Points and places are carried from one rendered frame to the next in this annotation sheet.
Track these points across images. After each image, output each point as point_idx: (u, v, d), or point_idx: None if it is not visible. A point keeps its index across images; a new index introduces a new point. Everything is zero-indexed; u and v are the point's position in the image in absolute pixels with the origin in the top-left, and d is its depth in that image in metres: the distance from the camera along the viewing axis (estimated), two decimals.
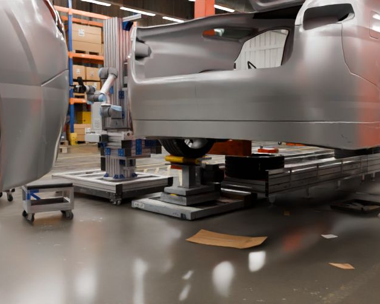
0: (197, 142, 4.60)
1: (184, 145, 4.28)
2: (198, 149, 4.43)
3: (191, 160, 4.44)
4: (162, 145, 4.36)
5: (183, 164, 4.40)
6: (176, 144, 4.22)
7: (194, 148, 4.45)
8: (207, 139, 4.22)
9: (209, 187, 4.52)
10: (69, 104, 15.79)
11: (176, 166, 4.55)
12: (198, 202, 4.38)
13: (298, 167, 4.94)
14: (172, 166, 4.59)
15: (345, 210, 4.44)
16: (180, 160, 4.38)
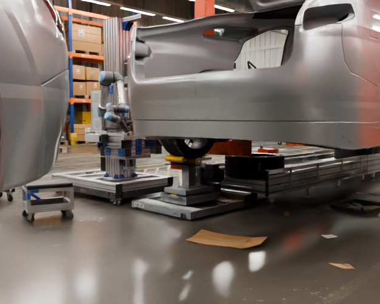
0: (197, 142, 4.60)
1: (184, 145, 4.28)
2: (198, 149, 4.43)
3: (191, 160, 4.44)
4: (162, 145, 4.36)
5: (183, 164, 4.40)
6: (176, 144, 4.22)
7: (194, 148, 4.45)
8: (207, 139, 4.22)
9: (209, 187, 4.52)
10: (69, 104, 15.79)
11: (176, 166, 4.55)
12: (198, 202, 4.38)
13: (298, 167, 4.94)
14: (172, 166, 4.59)
15: (345, 210, 4.44)
16: (180, 160, 4.38)
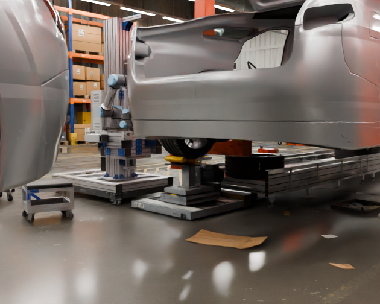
0: (197, 142, 4.60)
1: (184, 145, 4.28)
2: (198, 149, 4.43)
3: (191, 160, 4.44)
4: (162, 145, 4.36)
5: (183, 164, 4.40)
6: (176, 144, 4.22)
7: (194, 148, 4.45)
8: (207, 139, 4.22)
9: (209, 187, 4.52)
10: (69, 104, 15.79)
11: (176, 166, 4.55)
12: (198, 202, 4.38)
13: (298, 167, 4.94)
14: (172, 166, 4.59)
15: (345, 210, 4.44)
16: (180, 160, 4.38)
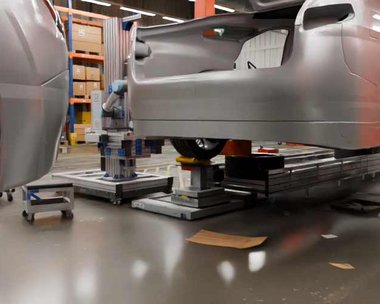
0: (209, 143, 4.50)
1: (196, 146, 4.17)
2: (210, 150, 4.33)
3: (202, 161, 4.33)
4: (173, 145, 4.26)
5: (194, 166, 4.30)
6: (187, 145, 4.12)
7: (205, 149, 4.34)
8: (207, 139, 4.22)
9: (220, 189, 4.42)
10: (69, 104, 15.79)
11: (187, 167, 4.45)
12: (210, 204, 4.27)
13: (298, 167, 4.94)
14: (183, 167, 4.48)
15: (345, 210, 4.44)
16: (191, 161, 4.27)
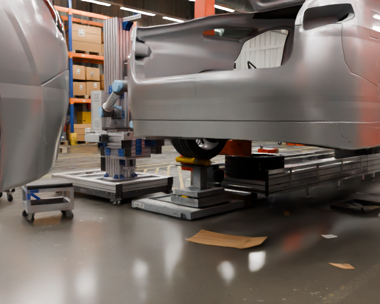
0: (209, 143, 4.50)
1: (196, 146, 4.17)
2: (210, 150, 4.33)
3: (202, 161, 4.33)
4: (173, 145, 4.26)
5: (194, 166, 4.30)
6: (187, 145, 4.12)
7: (205, 149, 4.34)
8: (207, 139, 4.22)
9: (220, 189, 4.42)
10: (69, 104, 15.79)
11: (187, 167, 4.45)
12: (210, 204, 4.27)
13: (298, 167, 4.94)
14: (183, 167, 4.48)
15: (345, 210, 4.44)
16: (191, 161, 4.27)
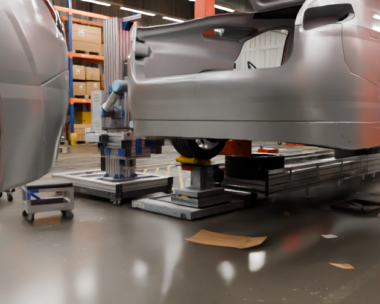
0: (209, 143, 4.50)
1: (196, 146, 4.17)
2: (210, 150, 4.33)
3: (202, 161, 4.33)
4: (173, 145, 4.26)
5: (194, 166, 4.30)
6: (187, 145, 4.12)
7: (205, 149, 4.34)
8: (207, 139, 4.22)
9: (220, 189, 4.42)
10: (69, 104, 15.79)
11: (187, 167, 4.45)
12: (210, 204, 4.27)
13: (298, 167, 4.94)
14: (183, 167, 4.48)
15: (345, 210, 4.44)
16: (191, 161, 4.27)
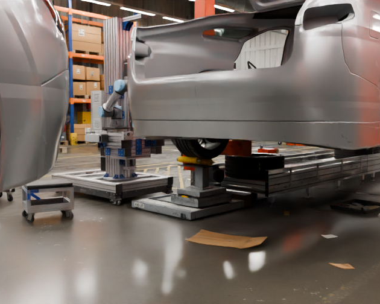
0: (210, 143, 4.52)
1: (198, 146, 4.20)
2: (212, 150, 4.35)
3: (205, 160, 4.35)
4: (175, 145, 4.28)
5: None
6: (190, 145, 4.14)
7: (208, 149, 4.36)
8: (207, 139, 4.22)
9: (222, 189, 4.44)
10: (69, 104, 15.79)
11: (189, 167, 4.47)
12: (210, 204, 4.27)
13: (298, 167, 4.94)
14: (186, 167, 4.51)
15: (345, 210, 4.44)
16: (193, 161, 4.29)
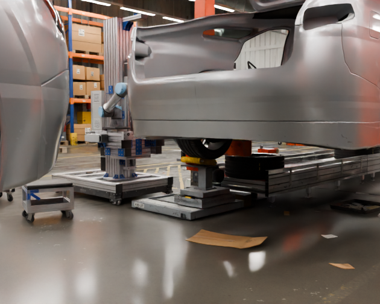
0: (213, 143, 4.49)
1: (201, 146, 4.16)
2: (216, 150, 4.31)
3: (208, 161, 4.32)
4: (178, 145, 4.25)
5: (199, 166, 4.29)
6: (193, 145, 4.11)
7: (211, 149, 4.33)
8: (207, 139, 4.22)
9: (225, 189, 4.40)
10: (69, 104, 15.79)
11: (192, 168, 4.44)
12: (214, 204, 4.24)
13: (298, 167, 4.94)
14: (189, 167, 4.47)
15: (345, 210, 4.44)
16: (196, 161, 4.26)
